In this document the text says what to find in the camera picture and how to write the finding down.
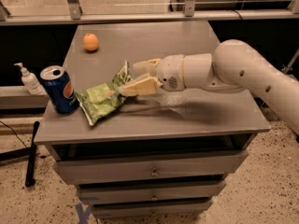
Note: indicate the white pump sanitizer bottle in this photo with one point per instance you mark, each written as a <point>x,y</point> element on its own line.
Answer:
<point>30,81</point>

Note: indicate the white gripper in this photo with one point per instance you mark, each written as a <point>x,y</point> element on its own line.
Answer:
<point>169,70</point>

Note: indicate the blue pepsi can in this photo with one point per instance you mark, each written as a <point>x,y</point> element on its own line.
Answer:
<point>58,87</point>

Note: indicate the grey drawer cabinet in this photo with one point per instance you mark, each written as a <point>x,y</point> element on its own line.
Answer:
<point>166,123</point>

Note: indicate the middle grey drawer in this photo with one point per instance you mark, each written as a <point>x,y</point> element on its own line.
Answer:
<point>152,192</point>

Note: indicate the black stand leg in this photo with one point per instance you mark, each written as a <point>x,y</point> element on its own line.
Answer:
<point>29,152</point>

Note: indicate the orange fruit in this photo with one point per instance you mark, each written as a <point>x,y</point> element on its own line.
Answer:
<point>90,42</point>

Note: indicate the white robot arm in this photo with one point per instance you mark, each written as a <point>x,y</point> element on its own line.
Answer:
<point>233,66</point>

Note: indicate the grey drawer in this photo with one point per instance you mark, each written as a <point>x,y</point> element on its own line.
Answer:
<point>149,167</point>
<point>150,208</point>
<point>152,192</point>

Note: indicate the grey metal railing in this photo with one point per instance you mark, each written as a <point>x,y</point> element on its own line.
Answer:
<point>34,12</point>

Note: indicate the bottom grey drawer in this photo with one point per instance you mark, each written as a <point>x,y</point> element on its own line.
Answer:
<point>150,208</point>

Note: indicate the top grey drawer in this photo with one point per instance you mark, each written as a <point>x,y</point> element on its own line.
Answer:
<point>149,167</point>

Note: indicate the green jalapeno chip bag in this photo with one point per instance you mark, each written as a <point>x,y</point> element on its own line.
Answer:
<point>100,101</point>

